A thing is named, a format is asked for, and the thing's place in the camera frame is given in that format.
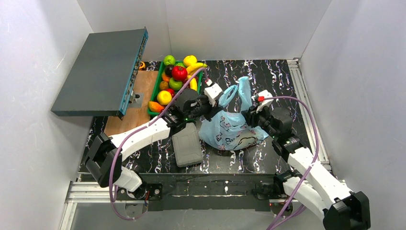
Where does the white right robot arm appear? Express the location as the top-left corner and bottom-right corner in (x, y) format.
(242, 106), (371, 230)

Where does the light blue plastic bag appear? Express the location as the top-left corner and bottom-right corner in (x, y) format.
(198, 76), (269, 151)

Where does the yellow fake banana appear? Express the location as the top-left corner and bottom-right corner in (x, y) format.
(186, 62), (207, 75)
(187, 75), (197, 91)

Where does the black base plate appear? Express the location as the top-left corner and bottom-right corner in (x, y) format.
(118, 173), (287, 211)

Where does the dark grey network switch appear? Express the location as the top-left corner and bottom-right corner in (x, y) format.
(51, 28), (148, 119)

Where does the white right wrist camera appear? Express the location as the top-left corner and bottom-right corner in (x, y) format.
(252, 90), (273, 113)

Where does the aluminium frame rail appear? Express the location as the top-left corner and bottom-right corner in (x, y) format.
(58, 181), (150, 230)

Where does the green plastic fruit crate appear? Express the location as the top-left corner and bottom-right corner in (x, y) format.
(147, 62), (203, 117)

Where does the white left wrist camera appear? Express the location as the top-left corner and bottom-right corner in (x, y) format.
(204, 79), (224, 107)

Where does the yellow fake lemon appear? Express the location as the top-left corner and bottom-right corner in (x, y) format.
(157, 90), (172, 106)

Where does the red fake apple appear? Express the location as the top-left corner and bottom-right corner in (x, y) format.
(171, 66), (188, 81)

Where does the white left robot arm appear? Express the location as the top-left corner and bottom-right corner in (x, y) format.
(84, 84), (223, 192)

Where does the green fake apple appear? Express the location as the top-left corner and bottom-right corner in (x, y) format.
(169, 78), (183, 91)

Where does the wooden board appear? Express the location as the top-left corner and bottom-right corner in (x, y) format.
(104, 71), (158, 136)

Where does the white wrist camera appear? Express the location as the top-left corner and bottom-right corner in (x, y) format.
(204, 79), (224, 107)
(252, 90), (273, 113)

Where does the orange fake mango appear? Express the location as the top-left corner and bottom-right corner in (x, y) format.
(148, 101), (165, 113)

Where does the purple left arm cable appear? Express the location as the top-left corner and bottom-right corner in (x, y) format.
(108, 67), (210, 221)

